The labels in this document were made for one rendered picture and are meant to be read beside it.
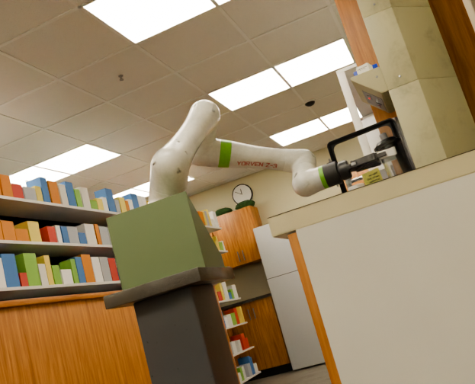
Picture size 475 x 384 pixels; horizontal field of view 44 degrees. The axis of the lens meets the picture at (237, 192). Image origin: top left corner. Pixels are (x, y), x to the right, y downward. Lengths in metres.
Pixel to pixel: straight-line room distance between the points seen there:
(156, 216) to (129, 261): 0.16
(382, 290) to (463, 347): 0.16
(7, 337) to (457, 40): 2.38
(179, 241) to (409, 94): 1.00
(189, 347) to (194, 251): 0.28
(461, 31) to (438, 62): 0.36
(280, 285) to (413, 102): 5.29
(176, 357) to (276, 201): 6.35
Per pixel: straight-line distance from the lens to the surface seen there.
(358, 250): 1.13
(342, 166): 2.31
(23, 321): 3.08
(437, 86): 2.30
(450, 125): 2.26
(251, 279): 8.12
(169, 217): 1.82
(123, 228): 1.89
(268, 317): 7.51
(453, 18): 2.72
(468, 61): 2.66
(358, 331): 1.13
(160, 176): 1.95
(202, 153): 2.35
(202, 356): 1.79
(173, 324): 1.81
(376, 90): 2.26
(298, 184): 2.32
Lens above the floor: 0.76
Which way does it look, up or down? 12 degrees up
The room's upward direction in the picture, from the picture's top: 16 degrees counter-clockwise
